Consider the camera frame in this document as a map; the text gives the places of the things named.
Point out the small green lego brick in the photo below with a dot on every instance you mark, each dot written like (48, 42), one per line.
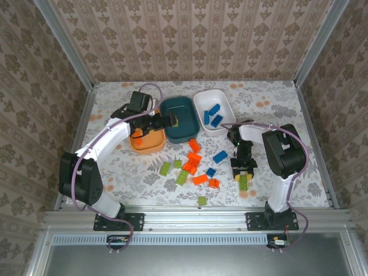
(177, 164)
(202, 200)
(178, 123)

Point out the orange lego brick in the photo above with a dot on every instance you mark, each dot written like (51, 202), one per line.
(189, 168)
(214, 183)
(194, 158)
(200, 179)
(140, 141)
(195, 145)
(138, 133)

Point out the long green lego brick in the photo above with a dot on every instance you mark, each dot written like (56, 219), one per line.
(243, 184)
(165, 168)
(182, 177)

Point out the small blue lego brick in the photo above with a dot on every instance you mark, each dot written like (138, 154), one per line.
(211, 172)

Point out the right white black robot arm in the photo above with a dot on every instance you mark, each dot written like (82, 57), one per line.
(283, 187)

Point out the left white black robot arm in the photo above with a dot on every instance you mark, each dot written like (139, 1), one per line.
(97, 146)

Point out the teal plastic container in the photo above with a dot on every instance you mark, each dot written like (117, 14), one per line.
(187, 132)

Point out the orange plastic container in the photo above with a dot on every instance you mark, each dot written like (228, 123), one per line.
(149, 146)

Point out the white plastic container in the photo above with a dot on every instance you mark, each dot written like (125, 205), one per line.
(201, 100)

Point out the floral patterned table cover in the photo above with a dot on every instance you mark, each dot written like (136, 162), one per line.
(258, 95)

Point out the small connector board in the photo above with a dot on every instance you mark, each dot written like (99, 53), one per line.
(278, 243)
(118, 239)

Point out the grey metal panel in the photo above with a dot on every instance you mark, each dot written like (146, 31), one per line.
(201, 261)

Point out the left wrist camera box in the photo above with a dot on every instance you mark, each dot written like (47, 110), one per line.
(140, 101)

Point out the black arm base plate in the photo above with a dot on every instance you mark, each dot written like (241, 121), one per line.
(138, 221)
(254, 221)

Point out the aluminium front mounting rail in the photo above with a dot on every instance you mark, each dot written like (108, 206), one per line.
(195, 218)

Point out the aluminium table side rail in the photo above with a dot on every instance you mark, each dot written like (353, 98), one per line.
(82, 129)
(312, 129)

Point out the aluminium frame post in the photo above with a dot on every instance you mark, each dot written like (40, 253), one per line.
(319, 43)
(66, 43)

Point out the aluminium lower frame rail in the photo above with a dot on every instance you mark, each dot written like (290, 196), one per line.
(40, 253)
(351, 253)

